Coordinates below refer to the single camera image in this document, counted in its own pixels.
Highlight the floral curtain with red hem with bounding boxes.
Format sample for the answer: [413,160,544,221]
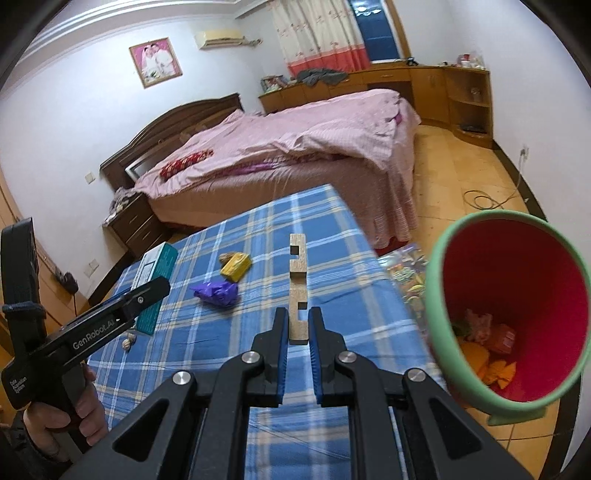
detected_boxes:
[270,0,370,80]

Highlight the red patterned pillow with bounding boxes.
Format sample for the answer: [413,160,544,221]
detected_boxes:
[159,148,214,180]

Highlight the window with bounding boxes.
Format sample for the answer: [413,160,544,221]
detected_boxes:
[346,0,403,64]

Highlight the long light wooden cabinet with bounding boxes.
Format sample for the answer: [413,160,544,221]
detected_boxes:
[257,65,494,149]

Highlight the orange peel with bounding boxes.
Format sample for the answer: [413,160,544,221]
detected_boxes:
[462,342,490,371]
[482,360,518,387]

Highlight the wall air conditioner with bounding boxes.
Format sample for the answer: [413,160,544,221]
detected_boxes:
[193,28,246,51]

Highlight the white teal medicine box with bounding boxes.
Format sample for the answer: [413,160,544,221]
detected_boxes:
[136,244,178,335]

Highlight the notched wooden block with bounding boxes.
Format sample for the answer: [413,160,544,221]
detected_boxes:
[288,233,310,346]

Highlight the dark wooden nightstand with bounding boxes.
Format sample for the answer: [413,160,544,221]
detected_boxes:
[102,191,174,260]

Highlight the pink quilt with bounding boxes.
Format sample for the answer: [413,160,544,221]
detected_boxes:
[134,88,422,197]

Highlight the framed wall photo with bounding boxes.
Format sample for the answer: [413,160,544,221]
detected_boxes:
[128,37,184,89]

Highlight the mauve bed sheet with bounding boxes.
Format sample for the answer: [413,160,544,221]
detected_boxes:
[150,157,419,251]

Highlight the green red trash bin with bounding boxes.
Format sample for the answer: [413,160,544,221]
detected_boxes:
[425,210,580,425]

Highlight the pile of items on nightstand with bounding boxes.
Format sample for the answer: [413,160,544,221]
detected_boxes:
[107,186,139,219]

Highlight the person's left hand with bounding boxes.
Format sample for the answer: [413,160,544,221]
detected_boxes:
[22,361,112,462]

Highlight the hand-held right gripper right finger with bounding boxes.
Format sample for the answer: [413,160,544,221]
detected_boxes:
[308,306,534,480]

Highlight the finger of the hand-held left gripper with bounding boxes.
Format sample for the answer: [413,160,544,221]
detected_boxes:
[115,276,171,321]

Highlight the cable on floor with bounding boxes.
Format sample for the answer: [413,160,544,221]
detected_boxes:
[463,157,533,212]

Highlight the purple crumpled wrapper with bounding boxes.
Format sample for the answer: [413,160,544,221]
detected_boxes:
[191,281,240,309]

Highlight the blue plaid cloth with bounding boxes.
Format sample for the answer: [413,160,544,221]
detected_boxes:
[85,184,451,480]

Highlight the dark wooden bed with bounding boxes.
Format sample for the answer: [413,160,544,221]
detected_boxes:
[100,88,422,252]

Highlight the cream tissue paper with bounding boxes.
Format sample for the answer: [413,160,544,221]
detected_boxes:
[464,308,494,344]

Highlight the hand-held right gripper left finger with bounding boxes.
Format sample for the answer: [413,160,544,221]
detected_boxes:
[59,307,290,480]

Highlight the yellow sponge block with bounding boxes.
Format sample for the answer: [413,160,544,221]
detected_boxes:
[220,252,253,283]

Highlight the grey clothes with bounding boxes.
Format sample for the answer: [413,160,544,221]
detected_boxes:
[295,69,352,88]

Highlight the small orange carton box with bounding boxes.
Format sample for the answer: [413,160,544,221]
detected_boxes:
[489,323,517,355]

